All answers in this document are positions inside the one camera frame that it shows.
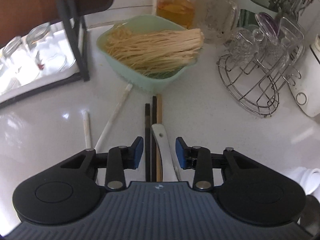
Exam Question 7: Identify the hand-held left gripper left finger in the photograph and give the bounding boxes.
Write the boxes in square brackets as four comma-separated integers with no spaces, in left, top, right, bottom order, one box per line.
[59,136,145,192]

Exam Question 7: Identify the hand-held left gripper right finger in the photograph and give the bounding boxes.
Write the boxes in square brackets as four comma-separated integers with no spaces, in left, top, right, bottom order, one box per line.
[175,136,260,191]

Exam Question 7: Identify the white ceramic spoon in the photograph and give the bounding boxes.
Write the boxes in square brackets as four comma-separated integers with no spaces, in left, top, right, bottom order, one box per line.
[150,123,182,182]

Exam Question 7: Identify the white chopstick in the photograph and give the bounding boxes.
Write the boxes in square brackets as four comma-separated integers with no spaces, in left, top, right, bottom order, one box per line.
[94,83,133,151]
[83,110,93,149]

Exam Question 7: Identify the wooden chopstick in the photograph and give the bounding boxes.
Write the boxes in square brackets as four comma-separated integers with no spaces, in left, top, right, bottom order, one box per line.
[155,94,163,182]

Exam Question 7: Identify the white ceramic mug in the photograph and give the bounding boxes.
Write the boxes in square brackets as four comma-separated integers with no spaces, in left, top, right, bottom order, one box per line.
[287,166,320,197]

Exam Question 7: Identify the green plastic basket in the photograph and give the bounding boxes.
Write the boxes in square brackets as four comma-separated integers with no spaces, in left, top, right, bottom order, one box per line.
[96,14,201,93]

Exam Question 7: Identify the black metal dish rack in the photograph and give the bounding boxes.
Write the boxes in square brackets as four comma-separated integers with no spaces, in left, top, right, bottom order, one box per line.
[0,0,91,103]

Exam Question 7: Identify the dried noodles bundle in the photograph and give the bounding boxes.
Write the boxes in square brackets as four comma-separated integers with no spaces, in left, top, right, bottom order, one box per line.
[104,27,205,77]

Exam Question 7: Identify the clear crystal goblet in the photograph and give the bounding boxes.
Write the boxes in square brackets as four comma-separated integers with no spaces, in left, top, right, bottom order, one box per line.
[262,34,304,63]
[226,27,260,58]

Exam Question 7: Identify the white drip tray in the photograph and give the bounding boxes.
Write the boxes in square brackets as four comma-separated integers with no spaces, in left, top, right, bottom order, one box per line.
[0,21,77,96]

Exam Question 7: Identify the red-lid plastic jar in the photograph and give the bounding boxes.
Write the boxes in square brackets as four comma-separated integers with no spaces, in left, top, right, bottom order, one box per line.
[153,0,203,30]

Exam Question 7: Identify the white electric pot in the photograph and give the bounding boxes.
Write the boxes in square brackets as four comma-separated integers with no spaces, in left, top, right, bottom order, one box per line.
[287,34,320,118]

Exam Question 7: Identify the clear glass tumbler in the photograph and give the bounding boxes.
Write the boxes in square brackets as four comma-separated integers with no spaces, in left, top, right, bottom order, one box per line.
[0,36,24,88]
[25,22,68,73]

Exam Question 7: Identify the purple round lid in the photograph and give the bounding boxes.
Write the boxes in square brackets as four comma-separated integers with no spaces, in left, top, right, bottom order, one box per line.
[257,12,280,44]

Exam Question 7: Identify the ribbed glass pitcher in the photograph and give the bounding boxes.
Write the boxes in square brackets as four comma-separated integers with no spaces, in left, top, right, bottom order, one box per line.
[276,16,306,55]

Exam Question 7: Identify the wire glass rack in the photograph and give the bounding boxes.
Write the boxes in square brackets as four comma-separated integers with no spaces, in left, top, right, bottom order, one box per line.
[216,52,302,117]

